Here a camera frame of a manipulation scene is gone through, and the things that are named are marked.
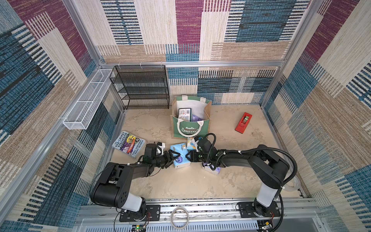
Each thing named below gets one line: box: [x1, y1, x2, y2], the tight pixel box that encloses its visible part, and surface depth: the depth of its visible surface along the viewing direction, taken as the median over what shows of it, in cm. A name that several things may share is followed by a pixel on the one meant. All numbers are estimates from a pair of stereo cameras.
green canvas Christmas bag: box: [170, 95, 213, 139], surface depth 96 cm
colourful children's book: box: [111, 130, 146, 160], surface depth 98 cm
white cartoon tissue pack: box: [186, 136, 197, 151], surface depth 93 cm
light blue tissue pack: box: [170, 143, 192, 169], surface depth 90 cm
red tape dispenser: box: [234, 112, 253, 134], surface depth 107 cm
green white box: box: [177, 107, 192, 122], surface depth 98 cm
